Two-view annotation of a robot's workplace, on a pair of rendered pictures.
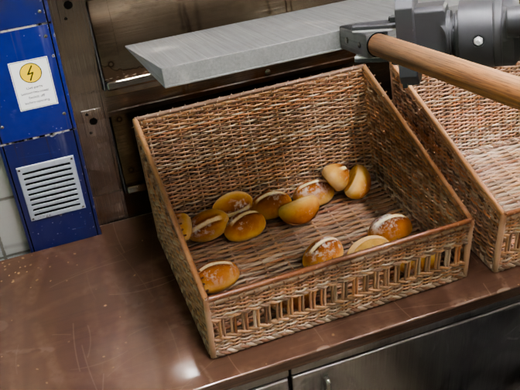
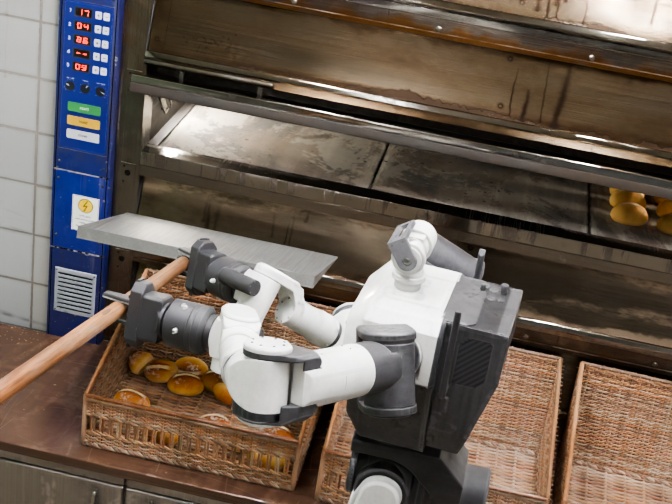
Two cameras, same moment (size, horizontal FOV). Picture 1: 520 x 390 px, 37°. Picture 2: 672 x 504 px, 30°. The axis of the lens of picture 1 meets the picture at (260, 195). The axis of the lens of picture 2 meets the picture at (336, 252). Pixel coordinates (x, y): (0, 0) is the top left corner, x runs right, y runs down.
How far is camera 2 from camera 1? 1.99 m
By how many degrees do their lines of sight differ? 23
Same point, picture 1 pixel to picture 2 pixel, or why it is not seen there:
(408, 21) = (195, 255)
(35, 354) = not seen: outside the picture
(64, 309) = not seen: hidden behind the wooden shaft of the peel
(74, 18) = (129, 183)
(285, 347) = (129, 462)
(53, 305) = not seen: hidden behind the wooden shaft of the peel
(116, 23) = (158, 198)
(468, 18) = (215, 266)
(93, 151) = (115, 280)
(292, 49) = (155, 248)
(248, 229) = (182, 386)
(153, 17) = (185, 204)
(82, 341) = (21, 395)
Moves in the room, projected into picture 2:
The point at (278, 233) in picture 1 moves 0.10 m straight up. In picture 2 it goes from (206, 402) to (209, 371)
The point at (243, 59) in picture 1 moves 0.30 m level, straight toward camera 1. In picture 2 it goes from (125, 241) to (37, 290)
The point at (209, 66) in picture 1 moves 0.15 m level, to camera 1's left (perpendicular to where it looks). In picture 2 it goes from (104, 236) to (51, 215)
